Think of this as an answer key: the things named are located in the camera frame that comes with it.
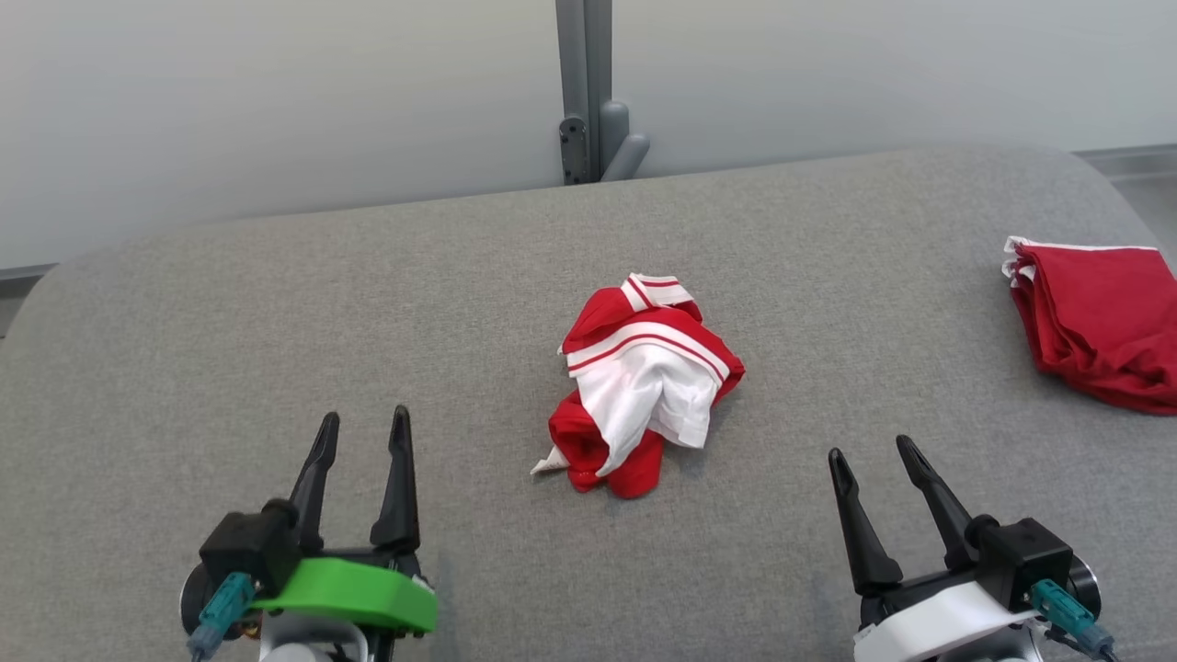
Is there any teal left camera connector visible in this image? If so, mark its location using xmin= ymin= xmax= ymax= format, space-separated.
xmin=189 ymin=572 xmax=257 ymax=661

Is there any teal camera connector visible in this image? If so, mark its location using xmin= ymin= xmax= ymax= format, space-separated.
xmin=189 ymin=572 xmax=257 ymax=661
xmin=1030 ymin=579 xmax=1116 ymax=658

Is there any red white striped garment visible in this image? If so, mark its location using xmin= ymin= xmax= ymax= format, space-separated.
xmin=531 ymin=272 xmax=747 ymax=500

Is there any dark metal hinge bracket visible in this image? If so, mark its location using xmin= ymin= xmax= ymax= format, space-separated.
xmin=559 ymin=114 xmax=590 ymax=186

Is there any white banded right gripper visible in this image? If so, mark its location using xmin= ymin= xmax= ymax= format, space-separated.
xmin=828 ymin=434 xmax=1046 ymax=662

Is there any grey metal partition post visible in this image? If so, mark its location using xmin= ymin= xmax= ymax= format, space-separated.
xmin=554 ymin=0 xmax=614 ymax=185

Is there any grey partition base rail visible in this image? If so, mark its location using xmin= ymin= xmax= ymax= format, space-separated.
xmin=0 ymin=264 xmax=58 ymax=300
xmin=1074 ymin=144 xmax=1177 ymax=182

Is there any teal right camera connector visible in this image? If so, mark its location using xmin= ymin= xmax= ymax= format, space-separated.
xmin=1030 ymin=579 xmax=1116 ymax=658

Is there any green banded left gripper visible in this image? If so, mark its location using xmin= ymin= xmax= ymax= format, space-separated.
xmin=253 ymin=405 xmax=440 ymax=635

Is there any grey fabric sofa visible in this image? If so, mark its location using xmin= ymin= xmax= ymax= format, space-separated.
xmin=0 ymin=143 xmax=1177 ymax=662

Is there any red shirt with white trim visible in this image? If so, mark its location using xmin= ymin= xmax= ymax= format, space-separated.
xmin=1001 ymin=235 xmax=1177 ymax=417

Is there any grey rounded support leg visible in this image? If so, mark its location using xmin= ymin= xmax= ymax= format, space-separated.
xmin=600 ymin=99 xmax=651 ymax=182

